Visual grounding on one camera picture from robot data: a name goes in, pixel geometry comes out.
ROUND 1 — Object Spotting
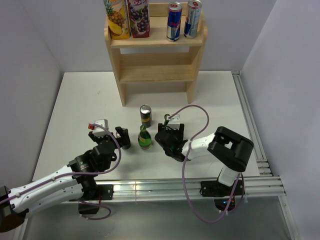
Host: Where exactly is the aluminium frame rail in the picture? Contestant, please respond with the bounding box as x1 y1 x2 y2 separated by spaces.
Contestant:
29 70 301 240

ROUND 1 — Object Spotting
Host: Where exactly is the silver Red Bull can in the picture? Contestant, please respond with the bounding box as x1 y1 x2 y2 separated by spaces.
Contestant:
183 0 202 39

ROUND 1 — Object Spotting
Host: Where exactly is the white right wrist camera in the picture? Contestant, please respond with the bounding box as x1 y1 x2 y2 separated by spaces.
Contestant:
167 114 181 130

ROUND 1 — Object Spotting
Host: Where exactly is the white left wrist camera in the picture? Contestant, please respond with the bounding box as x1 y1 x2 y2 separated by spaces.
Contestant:
88 119 109 138

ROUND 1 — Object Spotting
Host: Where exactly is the yellow pineapple juice carton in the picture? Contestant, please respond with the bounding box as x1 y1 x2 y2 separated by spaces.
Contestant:
103 0 131 40

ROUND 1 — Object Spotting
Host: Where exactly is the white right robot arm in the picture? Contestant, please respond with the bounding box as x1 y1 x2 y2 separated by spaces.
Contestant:
154 123 254 195

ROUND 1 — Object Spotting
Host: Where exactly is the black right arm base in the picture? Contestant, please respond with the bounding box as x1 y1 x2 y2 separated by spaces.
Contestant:
199 180 245 211

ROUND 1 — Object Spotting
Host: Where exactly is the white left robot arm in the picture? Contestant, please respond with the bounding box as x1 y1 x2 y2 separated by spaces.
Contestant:
0 123 131 233

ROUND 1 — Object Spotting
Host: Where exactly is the light wooden shelf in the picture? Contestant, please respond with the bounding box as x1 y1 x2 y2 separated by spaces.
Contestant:
104 3 208 106

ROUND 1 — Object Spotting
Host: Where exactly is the green perrier bottle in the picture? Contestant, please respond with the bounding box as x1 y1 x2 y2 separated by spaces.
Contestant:
138 125 152 150
162 113 173 151

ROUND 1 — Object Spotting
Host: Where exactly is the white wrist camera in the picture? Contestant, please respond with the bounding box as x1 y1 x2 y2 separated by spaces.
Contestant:
88 119 109 138
167 114 181 130

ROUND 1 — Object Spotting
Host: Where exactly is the black yellow label can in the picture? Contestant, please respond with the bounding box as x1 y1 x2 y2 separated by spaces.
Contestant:
139 104 152 128

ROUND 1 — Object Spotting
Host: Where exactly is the purple grape juice carton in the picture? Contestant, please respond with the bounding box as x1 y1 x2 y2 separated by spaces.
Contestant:
127 0 150 38

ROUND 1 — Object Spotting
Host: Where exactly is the black gold band can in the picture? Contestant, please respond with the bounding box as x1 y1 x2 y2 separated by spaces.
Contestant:
116 132 131 150

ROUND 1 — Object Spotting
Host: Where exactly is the blue Red Bull can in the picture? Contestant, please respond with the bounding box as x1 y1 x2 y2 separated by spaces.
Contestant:
166 2 183 42

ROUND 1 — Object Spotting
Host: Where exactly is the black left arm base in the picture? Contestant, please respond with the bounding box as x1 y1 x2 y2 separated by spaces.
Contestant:
78 184 114 219

